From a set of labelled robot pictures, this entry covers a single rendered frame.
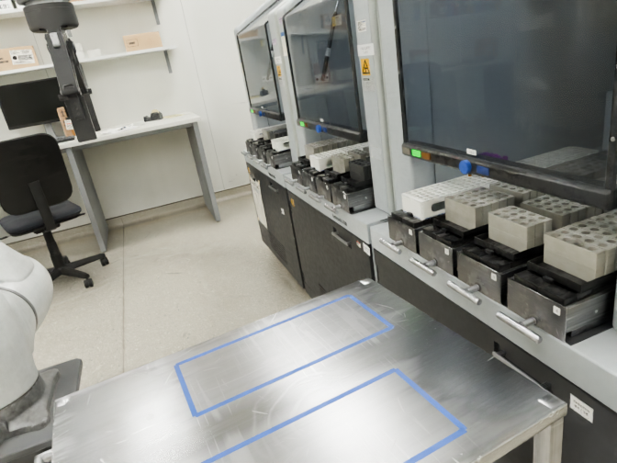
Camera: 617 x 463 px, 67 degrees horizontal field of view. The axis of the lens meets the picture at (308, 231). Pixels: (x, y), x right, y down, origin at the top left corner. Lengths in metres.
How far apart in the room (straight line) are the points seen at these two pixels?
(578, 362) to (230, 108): 4.07
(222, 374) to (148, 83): 3.91
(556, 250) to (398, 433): 0.50
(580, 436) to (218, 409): 0.64
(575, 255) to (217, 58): 4.00
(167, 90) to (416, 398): 4.10
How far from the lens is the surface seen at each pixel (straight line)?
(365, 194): 1.58
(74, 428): 0.80
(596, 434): 0.99
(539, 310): 0.94
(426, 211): 1.24
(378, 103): 1.43
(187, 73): 4.56
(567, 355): 0.94
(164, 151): 4.58
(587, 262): 0.94
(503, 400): 0.68
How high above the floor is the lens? 1.27
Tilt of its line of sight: 21 degrees down
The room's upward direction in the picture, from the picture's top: 10 degrees counter-clockwise
